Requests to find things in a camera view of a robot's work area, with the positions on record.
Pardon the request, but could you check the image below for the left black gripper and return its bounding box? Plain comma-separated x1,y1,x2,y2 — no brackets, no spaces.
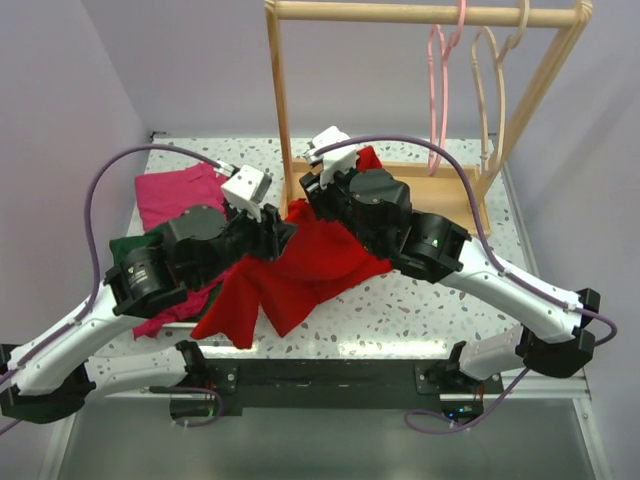
192,198,298,288

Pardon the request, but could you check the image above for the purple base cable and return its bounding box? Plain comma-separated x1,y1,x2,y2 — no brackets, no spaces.
172,381,231,429
403,367,531,434

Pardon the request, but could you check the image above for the white perforated plastic basket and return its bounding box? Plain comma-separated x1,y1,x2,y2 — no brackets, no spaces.
162,322,197,331

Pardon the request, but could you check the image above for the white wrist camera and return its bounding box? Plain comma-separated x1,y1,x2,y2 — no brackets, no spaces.
221,165,272,223
303,125,358,189

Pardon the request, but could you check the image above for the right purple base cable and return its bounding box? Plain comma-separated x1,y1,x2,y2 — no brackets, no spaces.
403,367,531,434

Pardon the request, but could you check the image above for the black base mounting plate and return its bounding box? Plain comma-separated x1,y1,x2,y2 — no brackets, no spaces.
170,358,503,419

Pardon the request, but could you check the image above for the dark green t shirt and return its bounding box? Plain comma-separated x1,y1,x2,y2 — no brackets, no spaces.
109,223,165,262

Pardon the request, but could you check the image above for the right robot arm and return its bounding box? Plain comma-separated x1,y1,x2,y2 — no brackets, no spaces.
300,169,599,393

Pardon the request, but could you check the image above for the red t shirt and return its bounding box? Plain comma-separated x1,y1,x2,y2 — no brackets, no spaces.
191,145,394,350

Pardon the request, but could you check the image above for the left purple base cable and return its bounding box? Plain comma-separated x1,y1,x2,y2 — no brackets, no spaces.
172,381,231,429

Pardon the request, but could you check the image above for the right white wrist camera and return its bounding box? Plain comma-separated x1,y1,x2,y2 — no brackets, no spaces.
303,125,358,189

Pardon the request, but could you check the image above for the right beige hanger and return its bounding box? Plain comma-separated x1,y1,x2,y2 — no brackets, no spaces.
470,0,530,181

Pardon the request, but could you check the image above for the pink hanger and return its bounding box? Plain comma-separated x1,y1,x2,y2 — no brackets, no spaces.
427,0,467,149

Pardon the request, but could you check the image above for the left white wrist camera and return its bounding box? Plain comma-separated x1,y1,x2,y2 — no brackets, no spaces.
221,165,272,223

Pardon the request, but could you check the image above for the crumpled magenta t shirt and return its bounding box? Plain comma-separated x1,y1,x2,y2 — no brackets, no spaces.
133,271,231,339

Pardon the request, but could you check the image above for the wooden clothes rack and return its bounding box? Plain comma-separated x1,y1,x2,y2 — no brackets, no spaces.
264,1,593,232

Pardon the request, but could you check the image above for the folded pink t shirt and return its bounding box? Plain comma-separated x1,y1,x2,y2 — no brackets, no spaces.
134,163,227,232

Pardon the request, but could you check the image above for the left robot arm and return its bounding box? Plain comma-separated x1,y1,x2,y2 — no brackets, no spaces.
1,205,297,424

